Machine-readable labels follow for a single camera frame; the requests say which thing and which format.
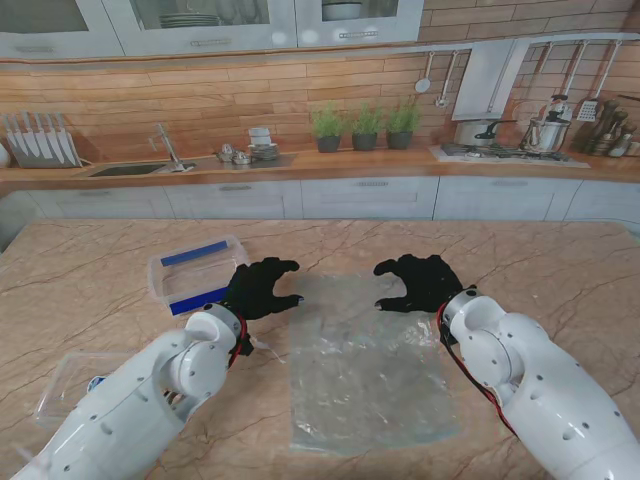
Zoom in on wooden pepper mills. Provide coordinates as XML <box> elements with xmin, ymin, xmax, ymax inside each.
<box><xmin>569</xmin><ymin>98</ymin><xmax>639</xmax><ymax>157</ymax></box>

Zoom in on green herb in black pot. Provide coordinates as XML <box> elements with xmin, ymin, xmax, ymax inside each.
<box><xmin>349</xmin><ymin>101</ymin><xmax>386</xmax><ymax>152</ymax></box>
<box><xmin>309</xmin><ymin>101</ymin><xmax>349</xmax><ymax>154</ymax></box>

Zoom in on steel kitchen faucet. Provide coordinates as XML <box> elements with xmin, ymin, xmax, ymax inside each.
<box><xmin>148</xmin><ymin>123</ymin><xmax>197</xmax><ymax>174</ymax></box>

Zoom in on stack of white dishes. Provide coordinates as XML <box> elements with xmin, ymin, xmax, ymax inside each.
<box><xmin>247</xmin><ymin>127</ymin><xmax>281</xmax><ymax>164</ymax></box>

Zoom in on red black left arm cable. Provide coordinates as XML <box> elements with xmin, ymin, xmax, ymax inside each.
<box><xmin>227</xmin><ymin>312</ymin><xmax>251</xmax><ymax>371</ymax></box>

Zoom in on clear lid with blue label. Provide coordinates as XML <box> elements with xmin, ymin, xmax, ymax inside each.
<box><xmin>33</xmin><ymin>351</ymin><xmax>131</xmax><ymax>434</ymax></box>

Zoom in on red black right arm cable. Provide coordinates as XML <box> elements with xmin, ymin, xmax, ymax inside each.
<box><xmin>435</xmin><ymin>302</ymin><xmax>519</xmax><ymax>441</ymax></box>

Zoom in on hanging steel grater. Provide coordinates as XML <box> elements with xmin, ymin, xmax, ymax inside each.
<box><xmin>577</xmin><ymin>42</ymin><xmax>621</xmax><ymax>122</ymax></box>

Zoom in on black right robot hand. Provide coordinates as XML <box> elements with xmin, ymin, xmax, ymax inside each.
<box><xmin>373</xmin><ymin>253</ymin><xmax>479</xmax><ymax>317</ymax></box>

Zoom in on white upper kitchen cabinets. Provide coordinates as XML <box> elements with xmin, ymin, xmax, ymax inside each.
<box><xmin>0</xmin><ymin>0</ymin><xmax>426</xmax><ymax>59</ymax></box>

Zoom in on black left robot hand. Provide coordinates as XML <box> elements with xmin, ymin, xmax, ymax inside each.
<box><xmin>219</xmin><ymin>257</ymin><xmax>306</xmax><ymax>321</ymax></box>

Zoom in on steel kitchen sink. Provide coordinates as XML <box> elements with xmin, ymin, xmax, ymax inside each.
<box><xmin>88</xmin><ymin>162</ymin><xmax>169</xmax><ymax>179</ymax></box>

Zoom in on white kitchen cabinets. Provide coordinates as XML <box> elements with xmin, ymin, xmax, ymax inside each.
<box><xmin>0</xmin><ymin>0</ymin><xmax>426</xmax><ymax>59</ymax></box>
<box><xmin>0</xmin><ymin>174</ymin><xmax>640</xmax><ymax>224</ymax></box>

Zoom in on red black arm cable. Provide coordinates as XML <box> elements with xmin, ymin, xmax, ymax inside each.
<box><xmin>227</xmin><ymin>312</ymin><xmax>251</xmax><ymax>371</ymax></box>
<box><xmin>435</xmin><ymin>302</ymin><xmax>519</xmax><ymax>441</ymax></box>

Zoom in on knife block with knives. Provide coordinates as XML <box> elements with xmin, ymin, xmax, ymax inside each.
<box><xmin>2</xmin><ymin>112</ymin><xmax>84</xmax><ymax>170</ymax></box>

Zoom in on hanging steel ladle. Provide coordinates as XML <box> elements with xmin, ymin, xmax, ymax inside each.
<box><xmin>433</xmin><ymin>49</ymin><xmax>460</xmax><ymax>109</ymax></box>

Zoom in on small white plastic scrap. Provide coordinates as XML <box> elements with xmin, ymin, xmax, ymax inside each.
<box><xmin>247</xmin><ymin>335</ymin><xmax>289</xmax><ymax>365</ymax></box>

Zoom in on white lower kitchen cabinets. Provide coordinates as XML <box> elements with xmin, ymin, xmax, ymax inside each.
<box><xmin>0</xmin><ymin>174</ymin><xmax>640</xmax><ymax>224</ymax></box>

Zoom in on wooden kitchen countertop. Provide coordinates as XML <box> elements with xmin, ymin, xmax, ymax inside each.
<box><xmin>0</xmin><ymin>147</ymin><xmax>640</xmax><ymax>194</ymax></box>

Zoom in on clear crate with blue tape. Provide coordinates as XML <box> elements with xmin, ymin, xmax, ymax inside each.
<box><xmin>147</xmin><ymin>234</ymin><xmax>251</xmax><ymax>317</ymax></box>

